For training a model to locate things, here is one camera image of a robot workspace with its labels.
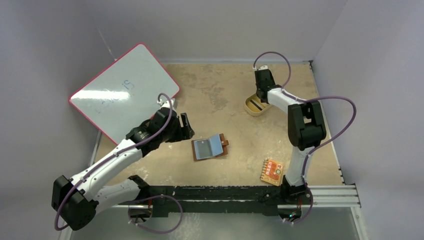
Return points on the beige oval tray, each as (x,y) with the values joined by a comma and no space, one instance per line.
(255,97)

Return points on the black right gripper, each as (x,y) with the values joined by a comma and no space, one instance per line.
(262,86)

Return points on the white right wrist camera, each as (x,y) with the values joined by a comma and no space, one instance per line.
(263,67)

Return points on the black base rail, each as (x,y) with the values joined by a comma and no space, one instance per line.
(265,200)

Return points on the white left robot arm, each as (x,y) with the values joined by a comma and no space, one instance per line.
(79,198)

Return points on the pink framed whiteboard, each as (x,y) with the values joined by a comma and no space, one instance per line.
(125,93)

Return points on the orange spiral notebook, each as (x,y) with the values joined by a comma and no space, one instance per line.
(272,172)

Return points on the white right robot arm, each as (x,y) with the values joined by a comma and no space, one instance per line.
(305,129)

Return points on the brown leather card holder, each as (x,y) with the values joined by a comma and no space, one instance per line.
(219,145)

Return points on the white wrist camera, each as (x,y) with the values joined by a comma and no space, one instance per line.
(263,67)
(170,104)

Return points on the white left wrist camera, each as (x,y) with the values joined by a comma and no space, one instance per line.
(170,104)

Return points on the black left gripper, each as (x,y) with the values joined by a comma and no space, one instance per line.
(186,132)

